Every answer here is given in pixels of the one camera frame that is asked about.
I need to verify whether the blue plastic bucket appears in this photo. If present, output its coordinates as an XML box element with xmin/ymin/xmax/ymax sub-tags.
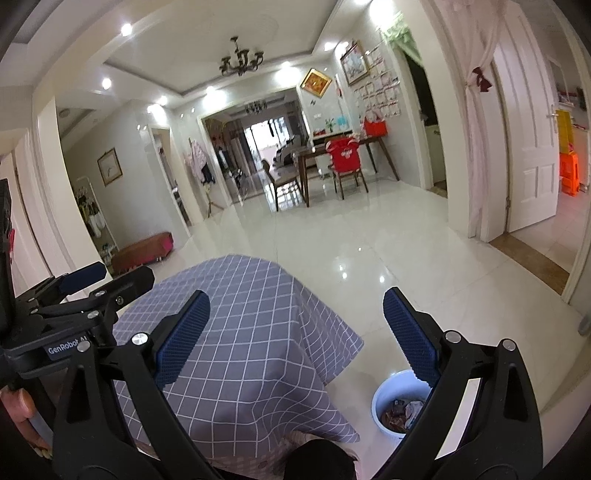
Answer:
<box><xmin>372</xmin><ymin>369</ymin><xmax>435</xmax><ymax>439</ymax></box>

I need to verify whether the grey sofa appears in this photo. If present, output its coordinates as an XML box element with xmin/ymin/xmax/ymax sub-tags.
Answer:
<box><xmin>274</xmin><ymin>136</ymin><xmax>308</xmax><ymax>167</ymax></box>

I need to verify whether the red gift bag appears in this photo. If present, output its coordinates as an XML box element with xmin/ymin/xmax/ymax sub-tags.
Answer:
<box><xmin>363</xmin><ymin>115</ymin><xmax>389</xmax><ymax>138</ymax></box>

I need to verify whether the orange plastic stool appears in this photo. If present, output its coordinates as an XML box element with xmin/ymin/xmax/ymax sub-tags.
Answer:
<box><xmin>558</xmin><ymin>152</ymin><xmax>581</xmax><ymax>195</ymax></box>

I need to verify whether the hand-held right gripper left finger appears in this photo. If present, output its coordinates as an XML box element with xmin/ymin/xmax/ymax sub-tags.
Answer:
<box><xmin>50</xmin><ymin>290</ymin><xmax>220</xmax><ymax>480</ymax></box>

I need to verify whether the person's dark clothing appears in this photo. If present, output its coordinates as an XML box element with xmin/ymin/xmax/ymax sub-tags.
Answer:
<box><xmin>283</xmin><ymin>438</ymin><xmax>357</xmax><ymax>480</ymax></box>

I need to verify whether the person's left hand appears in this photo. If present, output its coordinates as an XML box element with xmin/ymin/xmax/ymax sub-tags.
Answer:
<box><xmin>0</xmin><ymin>385</ymin><xmax>52</xmax><ymax>460</ymax></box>

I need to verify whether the yellow plastic board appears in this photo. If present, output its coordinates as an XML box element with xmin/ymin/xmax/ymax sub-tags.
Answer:
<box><xmin>556</xmin><ymin>110</ymin><xmax>576</xmax><ymax>153</ymax></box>

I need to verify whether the framed wall painting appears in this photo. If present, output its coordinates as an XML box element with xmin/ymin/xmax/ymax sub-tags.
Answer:
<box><xmin>340</xmin><ymin>41</ymin><xmax>371</xmax><ymax>86</ymax></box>

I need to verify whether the red gold diamond decoration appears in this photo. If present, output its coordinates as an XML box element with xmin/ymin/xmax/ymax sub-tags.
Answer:
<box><xmin>300</xmin><ymin>68</ymin><xmax>333</xmax><ymax>99</ymax></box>

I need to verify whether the red bow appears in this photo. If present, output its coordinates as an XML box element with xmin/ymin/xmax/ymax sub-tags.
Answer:
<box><xmin>471</xmin><ymin>67</ymin><xmax>494</xmax><ymax>93</ymax></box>

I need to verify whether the red cardboard carton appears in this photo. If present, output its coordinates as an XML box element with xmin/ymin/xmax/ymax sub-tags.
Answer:
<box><xmin>382</xmin><ymin>412</ymin><xmax>410</xmax><ymax>433</ymax></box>

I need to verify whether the wooden dining chair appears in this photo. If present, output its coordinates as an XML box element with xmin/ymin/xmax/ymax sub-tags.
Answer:
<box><xmin>262</xmin><ymin>160</ymin><xmax>301</xmax><ymax>212</ymax></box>
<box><xmin>327</xmin><ymin>141</ymin><xmax>369</xmax><ymax>200</ymax></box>

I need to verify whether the grey checked tablecloth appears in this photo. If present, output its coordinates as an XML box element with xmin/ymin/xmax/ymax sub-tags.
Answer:
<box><xmin>111</xmin><ymin>254</ymin><xmax>365</xmax><ymax>476</ymax></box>

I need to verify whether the red chair cover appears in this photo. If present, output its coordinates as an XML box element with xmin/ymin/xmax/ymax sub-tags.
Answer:
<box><xmin>327</xmin><ymin>137</ymin><xmax>362</xmax><ymax>172</ymax></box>

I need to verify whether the black chandelier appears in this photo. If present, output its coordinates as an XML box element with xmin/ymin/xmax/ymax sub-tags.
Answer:
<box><xmin>219</xmin><ymin>37</ymin><xmax>265</xmax><ymax>77</ymax></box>

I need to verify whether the coat rack with clothes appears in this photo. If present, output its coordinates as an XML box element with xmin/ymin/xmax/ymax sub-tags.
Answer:
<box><xmin>185</xmin><ymin>137</ymin><xmax>225</xmax><ymax>217</ymax></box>

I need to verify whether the small framed picture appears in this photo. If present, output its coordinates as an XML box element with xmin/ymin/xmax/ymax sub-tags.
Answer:
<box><xmin>97</xmin><ymin>148</ymin><xmax>123</xmax><ymax>187</ymax></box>

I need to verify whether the pink lace curtain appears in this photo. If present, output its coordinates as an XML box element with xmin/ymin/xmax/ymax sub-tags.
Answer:
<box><xmin>431</xmin><ymin>0</ymin><xmax>505</xmax><ymax>241</ymax></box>

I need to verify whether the red upholstered bench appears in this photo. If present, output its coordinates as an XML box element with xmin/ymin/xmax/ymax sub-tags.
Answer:
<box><xmin>111</xmin><ymin>232</ymin><xmax>175</xmax><ymax>277</ymax></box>

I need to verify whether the white panel door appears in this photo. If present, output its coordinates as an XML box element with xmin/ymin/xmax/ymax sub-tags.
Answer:
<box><xmin>492</xmin><ymin>0</ymin><xmax>560</xmax><ymax>234</ymax></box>

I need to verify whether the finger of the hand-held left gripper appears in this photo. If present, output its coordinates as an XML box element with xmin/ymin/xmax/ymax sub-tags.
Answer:
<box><xmin>32</xmin><ymin>265</ymin><xmax>156</xmax><ymax>346</ymax></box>
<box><xmin>14</xmin><ymin>261</ymin><xmax>108</xmax><ymax>309</ymax></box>

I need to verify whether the wall of paper certificates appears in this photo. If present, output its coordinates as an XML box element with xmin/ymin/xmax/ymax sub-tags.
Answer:
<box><xmin>353</xmin><ymin>44</ymin><xmax>402</xmax><ymax>119</ymax></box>

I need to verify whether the wooden dining table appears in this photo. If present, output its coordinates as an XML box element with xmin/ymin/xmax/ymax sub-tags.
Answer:
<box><xmin>298</xmin><ymin>134</ymin><xmax>400</xmax><ymax>208</ymax></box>

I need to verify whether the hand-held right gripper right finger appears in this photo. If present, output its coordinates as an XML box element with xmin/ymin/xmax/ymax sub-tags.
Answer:
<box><xmin>382</xmin><ymin>286</ymin><xmax>544</xmax><ymax>480</ymax></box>

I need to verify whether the green curtain valance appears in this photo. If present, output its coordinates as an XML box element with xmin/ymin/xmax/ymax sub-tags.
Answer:
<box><xmin>379</xmin><ymin>21</ymin><xmax>423</xmax><ymax>64</ymax></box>

